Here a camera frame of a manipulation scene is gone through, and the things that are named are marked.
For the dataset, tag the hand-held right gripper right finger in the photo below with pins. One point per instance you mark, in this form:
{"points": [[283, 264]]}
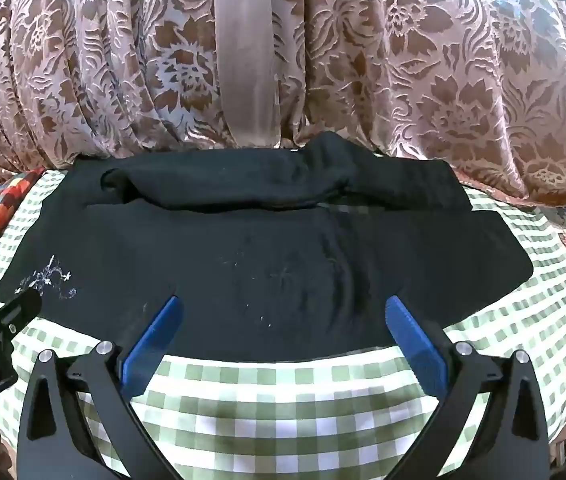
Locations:
{"points": [[415, 340]]}

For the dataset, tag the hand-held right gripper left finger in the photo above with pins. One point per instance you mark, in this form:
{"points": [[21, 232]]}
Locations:
{"points": [[155, 332]]}

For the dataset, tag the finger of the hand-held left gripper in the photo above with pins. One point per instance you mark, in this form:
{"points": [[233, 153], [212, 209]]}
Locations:
{"points": [[20, 307]]}

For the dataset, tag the black pants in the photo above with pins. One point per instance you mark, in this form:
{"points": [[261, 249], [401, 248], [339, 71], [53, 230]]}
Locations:
{"points": [[263, 270]]}

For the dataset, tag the green checked cloth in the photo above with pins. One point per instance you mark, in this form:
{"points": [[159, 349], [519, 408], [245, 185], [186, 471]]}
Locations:
{"points": [[283, 410]]}

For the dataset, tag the brown floral curtain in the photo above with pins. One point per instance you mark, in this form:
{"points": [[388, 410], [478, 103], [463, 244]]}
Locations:
{"points": [[438, 70]]}

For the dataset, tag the plain beige curtain band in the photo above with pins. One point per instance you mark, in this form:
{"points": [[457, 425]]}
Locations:
{"points": [[245, 60]]}

